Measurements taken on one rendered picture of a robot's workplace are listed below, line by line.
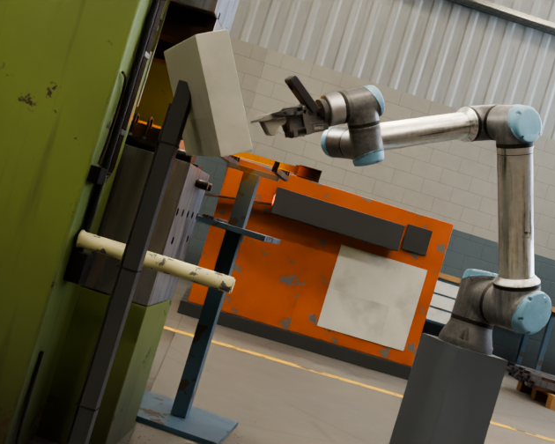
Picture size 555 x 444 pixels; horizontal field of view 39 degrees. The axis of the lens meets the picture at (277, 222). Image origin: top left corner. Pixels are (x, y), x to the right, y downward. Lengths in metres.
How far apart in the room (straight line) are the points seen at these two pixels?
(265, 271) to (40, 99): 4.02
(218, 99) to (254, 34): 8.53
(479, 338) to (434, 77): 7.97
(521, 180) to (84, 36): 1.38
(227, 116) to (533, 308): 1.29
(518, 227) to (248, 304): 3.69
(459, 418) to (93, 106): 1.57
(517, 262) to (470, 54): 8.23
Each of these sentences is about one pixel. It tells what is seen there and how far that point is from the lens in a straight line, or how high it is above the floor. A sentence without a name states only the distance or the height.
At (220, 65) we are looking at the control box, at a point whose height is 1.12.
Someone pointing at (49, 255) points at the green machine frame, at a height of 0.56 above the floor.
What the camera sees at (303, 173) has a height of 1.02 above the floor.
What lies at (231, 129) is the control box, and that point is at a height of 0.99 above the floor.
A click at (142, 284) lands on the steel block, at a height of 0.53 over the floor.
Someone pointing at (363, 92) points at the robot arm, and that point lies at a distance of 2.22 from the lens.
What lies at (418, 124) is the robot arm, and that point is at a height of 1.24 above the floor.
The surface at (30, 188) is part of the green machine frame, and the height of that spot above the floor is 0.72.
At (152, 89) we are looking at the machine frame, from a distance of 2.84.
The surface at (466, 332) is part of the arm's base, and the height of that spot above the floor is 0.65.
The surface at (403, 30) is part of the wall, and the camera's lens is 10.61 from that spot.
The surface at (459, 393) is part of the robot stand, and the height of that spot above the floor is 0.45.
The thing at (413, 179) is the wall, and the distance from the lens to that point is 10.37.
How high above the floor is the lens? 0.79
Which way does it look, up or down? 1 degrees up
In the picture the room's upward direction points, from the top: 17 degrees clockwise
